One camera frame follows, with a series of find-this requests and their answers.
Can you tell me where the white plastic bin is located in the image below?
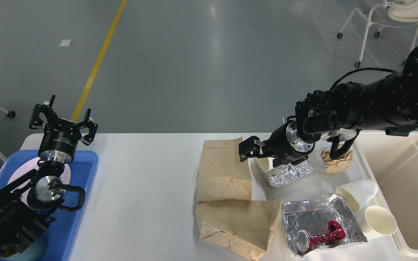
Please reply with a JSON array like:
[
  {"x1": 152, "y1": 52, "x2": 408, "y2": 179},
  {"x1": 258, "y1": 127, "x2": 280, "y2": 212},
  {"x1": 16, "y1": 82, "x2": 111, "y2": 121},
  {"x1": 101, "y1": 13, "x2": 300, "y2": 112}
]
[{"x1": 355, "y1": 130, "x2": 418, "y2": 260}]

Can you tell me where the brown paper bag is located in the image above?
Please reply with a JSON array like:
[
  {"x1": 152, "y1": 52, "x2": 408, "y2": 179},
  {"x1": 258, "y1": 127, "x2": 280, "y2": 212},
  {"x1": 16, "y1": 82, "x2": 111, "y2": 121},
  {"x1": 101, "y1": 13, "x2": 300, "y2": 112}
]
[
  {"x1": 195, "y1": 199, "x2": 282, "y2": 261},
  {"x1": 196, "y1": 137, "x2": 253, "y2": 202}
]

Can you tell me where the teal mug yellow inside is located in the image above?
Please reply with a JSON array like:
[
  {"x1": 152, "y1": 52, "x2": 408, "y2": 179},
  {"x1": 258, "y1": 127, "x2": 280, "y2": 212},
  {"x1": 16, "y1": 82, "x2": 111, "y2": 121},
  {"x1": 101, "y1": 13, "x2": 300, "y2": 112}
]
[{"x1": 2, "y1": 236, "x2": 48, "y2": 261}]

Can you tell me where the crushed red soda can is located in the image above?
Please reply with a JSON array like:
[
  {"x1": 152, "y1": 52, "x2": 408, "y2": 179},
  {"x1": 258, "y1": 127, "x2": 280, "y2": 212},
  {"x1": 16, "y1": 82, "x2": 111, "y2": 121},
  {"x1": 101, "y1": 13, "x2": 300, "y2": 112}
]
[{"x1": 296, "y1": 220, "x2": 346, "y2": 254}]

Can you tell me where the crumpled brown paper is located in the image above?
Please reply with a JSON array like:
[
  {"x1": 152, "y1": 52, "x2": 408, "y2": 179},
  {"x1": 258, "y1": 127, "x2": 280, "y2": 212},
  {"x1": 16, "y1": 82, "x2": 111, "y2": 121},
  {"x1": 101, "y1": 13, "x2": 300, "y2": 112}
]
[{"x1": 319, "y1": 147, "x2": 355, "y2": 175}]

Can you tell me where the blue plastic tray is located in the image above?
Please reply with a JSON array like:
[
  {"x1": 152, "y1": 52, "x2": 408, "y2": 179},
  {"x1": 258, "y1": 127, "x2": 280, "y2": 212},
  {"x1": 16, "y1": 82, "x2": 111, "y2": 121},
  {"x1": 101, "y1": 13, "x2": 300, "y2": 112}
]
[{"x1": 0, "y1": 150, "x2": 99, "y2": 261}]

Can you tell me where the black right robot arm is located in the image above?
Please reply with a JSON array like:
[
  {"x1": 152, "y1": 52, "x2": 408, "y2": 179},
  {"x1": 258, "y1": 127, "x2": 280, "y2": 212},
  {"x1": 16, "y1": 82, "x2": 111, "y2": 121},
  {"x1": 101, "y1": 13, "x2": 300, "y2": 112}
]
[{"x1": 238, "y1": 46, "x2": 418, "y2": 165}]

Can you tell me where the crumpled aluminium foil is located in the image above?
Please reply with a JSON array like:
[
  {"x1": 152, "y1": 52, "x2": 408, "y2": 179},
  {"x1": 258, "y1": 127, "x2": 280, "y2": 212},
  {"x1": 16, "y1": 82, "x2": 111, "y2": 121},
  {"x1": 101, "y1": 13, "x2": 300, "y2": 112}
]
[
  {"x1": 282, "y1": 193, "x2": 367, "y2": 258},
  {"x1": 258, "y1": 148, "x2": 325, "y2": 188}
]

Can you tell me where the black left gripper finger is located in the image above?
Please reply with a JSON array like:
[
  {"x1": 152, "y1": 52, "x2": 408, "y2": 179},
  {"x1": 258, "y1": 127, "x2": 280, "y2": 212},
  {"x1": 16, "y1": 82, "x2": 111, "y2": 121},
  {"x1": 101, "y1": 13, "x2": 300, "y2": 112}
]
[
  {"x1": 29, "y1": 95, "x2": 61, "y2": 131},
  {"x1": 72, "y1": 108, "x2": 98, "y2": 146}
]

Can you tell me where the crumpled aluminium foil upper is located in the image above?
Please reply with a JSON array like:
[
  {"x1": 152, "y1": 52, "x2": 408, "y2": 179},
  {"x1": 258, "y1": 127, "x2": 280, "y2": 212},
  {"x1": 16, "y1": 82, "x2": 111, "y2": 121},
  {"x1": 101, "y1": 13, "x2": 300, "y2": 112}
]
[{"x1": 258, "y1": 148, "x2": 325, "y2": 188}]

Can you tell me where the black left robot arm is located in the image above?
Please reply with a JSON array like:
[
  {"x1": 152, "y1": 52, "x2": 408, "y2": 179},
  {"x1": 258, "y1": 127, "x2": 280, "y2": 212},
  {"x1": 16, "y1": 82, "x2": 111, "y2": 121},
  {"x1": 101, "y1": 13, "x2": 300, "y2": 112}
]
[{"x1": 0, "y1": 95, "x2": 98, "y2": 257}]

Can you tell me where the white chair on wheels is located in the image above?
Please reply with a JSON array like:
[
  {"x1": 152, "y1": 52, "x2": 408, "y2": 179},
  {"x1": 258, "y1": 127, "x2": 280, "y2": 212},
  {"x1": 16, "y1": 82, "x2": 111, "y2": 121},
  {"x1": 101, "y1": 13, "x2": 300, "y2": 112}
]
[{"x1": 336, "y1": 0, "x2": 418, "y2": 68}]

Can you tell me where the white paper cup lower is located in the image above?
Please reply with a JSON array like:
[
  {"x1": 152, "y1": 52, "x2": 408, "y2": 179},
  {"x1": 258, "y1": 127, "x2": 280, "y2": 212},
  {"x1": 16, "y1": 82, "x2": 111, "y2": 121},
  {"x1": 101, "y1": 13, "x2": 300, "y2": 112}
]
[{"x1": 358, "y1": 205, "x2": 398, "y2": 241}]

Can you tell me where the yellow plate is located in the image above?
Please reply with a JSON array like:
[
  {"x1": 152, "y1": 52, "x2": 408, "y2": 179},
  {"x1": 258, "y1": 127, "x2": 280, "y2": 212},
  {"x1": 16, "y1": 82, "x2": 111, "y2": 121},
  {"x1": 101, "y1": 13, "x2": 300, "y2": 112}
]
[{"x1": 60, "y1": 165, "x2": 71, "y2": 185}]

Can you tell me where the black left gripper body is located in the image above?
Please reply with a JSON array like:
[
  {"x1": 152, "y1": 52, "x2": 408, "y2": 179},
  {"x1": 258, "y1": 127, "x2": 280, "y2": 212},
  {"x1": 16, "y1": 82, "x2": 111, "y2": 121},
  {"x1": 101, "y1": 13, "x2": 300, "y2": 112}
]
[{"x1": 38, "y1": 123, "x2": 82, "y2": 165}]

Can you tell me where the crumpled aluminium foil lower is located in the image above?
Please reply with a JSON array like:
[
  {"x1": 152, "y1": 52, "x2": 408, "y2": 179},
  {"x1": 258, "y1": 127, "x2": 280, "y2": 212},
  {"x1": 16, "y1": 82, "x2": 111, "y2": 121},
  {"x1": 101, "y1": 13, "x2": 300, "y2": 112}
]
[{"x1": 282, "y1": 193, "x2": 367, "y2": 258}]

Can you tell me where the pink plate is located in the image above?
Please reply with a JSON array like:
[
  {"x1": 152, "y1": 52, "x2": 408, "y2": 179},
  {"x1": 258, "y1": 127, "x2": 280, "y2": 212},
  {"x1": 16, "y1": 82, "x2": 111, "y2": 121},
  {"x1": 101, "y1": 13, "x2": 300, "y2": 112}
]
[{"x1": 7, "y1": 157, "x2": 65, "y2": 205}]

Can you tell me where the white paper cup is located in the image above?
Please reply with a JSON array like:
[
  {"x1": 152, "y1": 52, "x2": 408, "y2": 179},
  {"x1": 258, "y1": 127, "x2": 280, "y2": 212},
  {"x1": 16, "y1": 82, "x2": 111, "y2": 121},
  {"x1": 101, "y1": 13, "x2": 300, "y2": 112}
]
[
  {"x1": 254, "y1": 147, "x2": 276, "y2": 173},
  {"x1": 358, "y1": 205, "x2": 398, "y2": 241}
]

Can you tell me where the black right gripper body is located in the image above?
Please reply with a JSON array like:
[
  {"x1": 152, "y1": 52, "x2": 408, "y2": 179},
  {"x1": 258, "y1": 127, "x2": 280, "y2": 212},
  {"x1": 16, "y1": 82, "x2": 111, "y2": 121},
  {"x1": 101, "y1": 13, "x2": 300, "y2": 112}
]
[{"x1": 265, "y1": 121, "x2": 315, "y2": 166}]

